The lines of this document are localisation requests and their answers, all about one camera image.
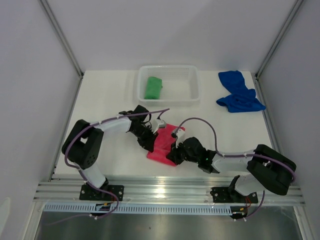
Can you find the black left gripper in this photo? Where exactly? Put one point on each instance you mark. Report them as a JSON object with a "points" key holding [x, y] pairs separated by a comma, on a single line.
{"points": [[148, 143]]}

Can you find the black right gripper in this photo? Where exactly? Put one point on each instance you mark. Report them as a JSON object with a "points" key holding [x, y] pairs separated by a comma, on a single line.
{"points": [[173, 155]]}

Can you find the pink microfiber towel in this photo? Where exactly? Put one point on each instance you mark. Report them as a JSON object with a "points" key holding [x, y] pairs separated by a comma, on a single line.
{"points": [[162, 146]]}

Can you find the green microfiber towel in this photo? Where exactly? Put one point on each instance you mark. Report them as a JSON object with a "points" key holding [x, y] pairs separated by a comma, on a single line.
{"points": [[153, 88]]}

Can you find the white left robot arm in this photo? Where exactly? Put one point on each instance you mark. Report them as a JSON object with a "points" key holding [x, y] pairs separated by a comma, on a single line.
{"points": [[82, 146]]}

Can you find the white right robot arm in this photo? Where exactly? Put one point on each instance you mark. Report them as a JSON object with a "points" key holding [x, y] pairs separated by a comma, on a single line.
{"points": [[262, 168]]}

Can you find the white plastic basket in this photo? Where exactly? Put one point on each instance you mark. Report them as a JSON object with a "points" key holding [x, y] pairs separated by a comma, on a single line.
{"points": [[181, 85]]}

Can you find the blue microfiber towel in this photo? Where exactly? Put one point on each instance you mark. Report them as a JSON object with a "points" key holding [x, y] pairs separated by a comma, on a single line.
{"points": [[241, 99]]}

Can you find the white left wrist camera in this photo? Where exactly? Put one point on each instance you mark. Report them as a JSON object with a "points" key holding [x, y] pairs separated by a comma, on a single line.
{"points": [[158, 124]]}

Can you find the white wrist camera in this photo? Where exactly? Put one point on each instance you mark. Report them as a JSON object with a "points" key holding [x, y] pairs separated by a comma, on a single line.
{"points": [[179, 135], [158, 124]]}

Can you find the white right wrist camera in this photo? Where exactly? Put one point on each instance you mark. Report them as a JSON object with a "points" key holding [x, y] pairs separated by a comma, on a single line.
{"points": [[179, 135]]}

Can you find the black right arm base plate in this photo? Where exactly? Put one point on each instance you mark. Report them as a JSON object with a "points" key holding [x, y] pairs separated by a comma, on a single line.
{"points": [[228, 194]]}

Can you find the white slotted cable duct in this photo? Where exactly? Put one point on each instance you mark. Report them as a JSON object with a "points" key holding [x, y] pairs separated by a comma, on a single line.
{"points": [[130, 208]]}

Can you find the aluminium front rail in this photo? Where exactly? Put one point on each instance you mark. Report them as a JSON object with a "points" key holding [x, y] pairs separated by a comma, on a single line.
{"points": [[138, 189]]}

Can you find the aluminium frame post left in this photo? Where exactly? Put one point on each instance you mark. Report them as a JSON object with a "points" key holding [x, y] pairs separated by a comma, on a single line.
{"points": [[58, 31]]}

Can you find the aluminium frame post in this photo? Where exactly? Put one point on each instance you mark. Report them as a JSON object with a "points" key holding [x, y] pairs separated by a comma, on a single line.
{"points": [[58, 31], [280, 36]]}

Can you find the aluminium frame post right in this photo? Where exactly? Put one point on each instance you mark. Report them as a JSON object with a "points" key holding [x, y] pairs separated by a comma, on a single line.
{"points": [[280, 36]]}

